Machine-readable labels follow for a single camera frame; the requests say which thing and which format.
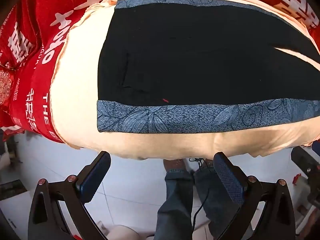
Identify black pants with floral stripe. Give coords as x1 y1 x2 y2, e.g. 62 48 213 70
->
96 0 320 134

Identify red printed blanket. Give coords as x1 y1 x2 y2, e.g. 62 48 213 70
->
0 0 320 144

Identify person's right forearm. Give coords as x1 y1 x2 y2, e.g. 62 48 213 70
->
297 205 320 240

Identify peach cloth sheet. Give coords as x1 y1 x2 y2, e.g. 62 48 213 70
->
50 0 320 161

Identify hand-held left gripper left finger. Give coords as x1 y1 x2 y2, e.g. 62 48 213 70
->
27 151 112 240

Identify white round object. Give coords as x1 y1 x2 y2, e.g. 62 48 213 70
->
99 220 142 240

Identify person's shoe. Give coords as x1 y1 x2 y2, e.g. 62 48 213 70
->
163 159 187 172
193 159 215 174

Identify red embroidered pillow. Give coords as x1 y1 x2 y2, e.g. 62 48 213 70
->
0 65 13 112

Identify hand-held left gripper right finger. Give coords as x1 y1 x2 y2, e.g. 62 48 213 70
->
212 151 297 240

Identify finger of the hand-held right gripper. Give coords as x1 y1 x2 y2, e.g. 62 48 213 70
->
291 146 320 180

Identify person's left leg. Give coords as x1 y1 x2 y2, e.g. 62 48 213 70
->
156 169 193 240

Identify person's right shoe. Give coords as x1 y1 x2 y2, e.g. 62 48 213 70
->
193 159 215 174

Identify black cable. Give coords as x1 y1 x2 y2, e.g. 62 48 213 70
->
189 157 210 231

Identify person's left shoe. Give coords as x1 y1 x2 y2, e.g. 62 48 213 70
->
163 159 187 172

